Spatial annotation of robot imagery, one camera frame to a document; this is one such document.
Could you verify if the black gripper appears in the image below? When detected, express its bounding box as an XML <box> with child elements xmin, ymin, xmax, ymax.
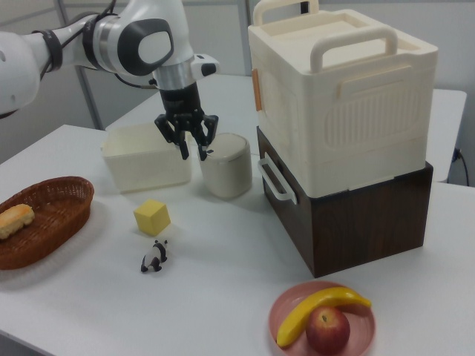
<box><xmin>154</xmin><ymin>84</ymin><xmax>220</xmax><ymax>162</ymax></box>

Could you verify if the grey partition post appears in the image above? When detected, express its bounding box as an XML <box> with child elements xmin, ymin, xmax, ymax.
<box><xmin>73</xmin><ymin>65</ymin><xmax>103</xmax><ymax>131</ymax></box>
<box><xmin>243</xmin><ymin>0</ymin><xmax>258</xmax><ymax>77</ymax></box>

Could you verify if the cream plastic box with handles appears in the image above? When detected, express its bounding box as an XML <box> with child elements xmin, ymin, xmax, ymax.
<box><xmin>246</xmin><ymin>0</ymin><xmax>439</xmax><ymax>197</ymax></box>

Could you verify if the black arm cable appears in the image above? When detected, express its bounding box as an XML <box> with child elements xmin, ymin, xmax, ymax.
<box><xmin>31</xmin><ymin>0</ymin><xmax>159</xmax><ymax>90</ymax></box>

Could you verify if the red apple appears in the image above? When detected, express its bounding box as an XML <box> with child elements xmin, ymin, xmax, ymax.
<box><xmin>305</xmin><ymin>306</ymin><xmax>351</xmax><ymax>355</ymax></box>

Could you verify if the brown wicker basket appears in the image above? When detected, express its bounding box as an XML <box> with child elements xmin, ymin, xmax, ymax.
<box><xmin>0</xmin><ymin>176</ymin><xmax>95</xmax><ymax>271</ymax></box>

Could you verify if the dark drawer with white handle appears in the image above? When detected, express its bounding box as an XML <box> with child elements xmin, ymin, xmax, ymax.
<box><xmin>256</xmin><ymin>125</ymin><xmax>315</xmax><ymax>278</ymax></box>

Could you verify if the toasted bread piece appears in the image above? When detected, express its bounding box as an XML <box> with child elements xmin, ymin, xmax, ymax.
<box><xmin>0</xmin><ymin>203</ymin><xmax>36</xmax><ymax>240</ymax></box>

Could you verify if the black wall cable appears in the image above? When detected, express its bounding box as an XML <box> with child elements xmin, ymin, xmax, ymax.
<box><xmin>453</xmin><ymin>148</ymin><xmax>469</xmax><ymax>185</ymax></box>

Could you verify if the yellow banana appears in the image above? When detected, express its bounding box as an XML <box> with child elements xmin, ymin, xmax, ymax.
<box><xmin>276</xmin><ymin>286</ymin><xmax>373</xmax><ymax>348</ymax></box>

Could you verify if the white plastic open bin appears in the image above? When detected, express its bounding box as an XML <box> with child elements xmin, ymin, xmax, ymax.
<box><xmin>100</xmin><ymin>124</ymin><xmax>194</xmax><ymax>194</ymax></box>

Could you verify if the pink plate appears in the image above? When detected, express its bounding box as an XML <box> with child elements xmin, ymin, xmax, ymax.
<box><xmin>269</xmin><ymin>280</ymin><xmax>377</xmax><ymax>356</ymax></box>

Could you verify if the yellow foam cube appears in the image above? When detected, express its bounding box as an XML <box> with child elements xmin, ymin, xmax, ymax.
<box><xmin>133</xmin><ymin>198</ymin><xmax>172</xmax><ymax>236</ymax></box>

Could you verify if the dark wooden drawer cabinet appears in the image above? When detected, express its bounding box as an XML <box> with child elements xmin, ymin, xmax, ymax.
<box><xmin>256</xmin><ymin>125</ymin><xmax>434</xmax><ymax>279</ymax></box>

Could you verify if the beige small trash can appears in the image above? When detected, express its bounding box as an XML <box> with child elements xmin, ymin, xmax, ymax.
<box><xmin>197</xmin><ymin>132</ymin><xmax>254</xmax><ymax>198</ymax></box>

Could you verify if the panda toy figurine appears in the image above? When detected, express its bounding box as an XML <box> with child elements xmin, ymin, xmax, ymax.
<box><xmin>140</xmin><ymin>239</ymin><xmax>168</xmax><ymax>274</ymax></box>

